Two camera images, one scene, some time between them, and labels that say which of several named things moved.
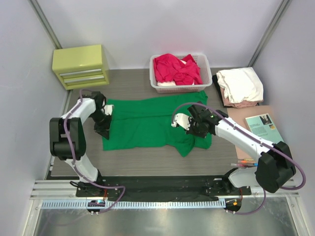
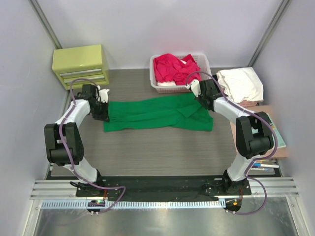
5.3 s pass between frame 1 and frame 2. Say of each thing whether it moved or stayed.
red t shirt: stayed
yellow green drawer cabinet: stayed
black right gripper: moved
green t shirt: moved
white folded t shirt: stayed
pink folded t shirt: stayed
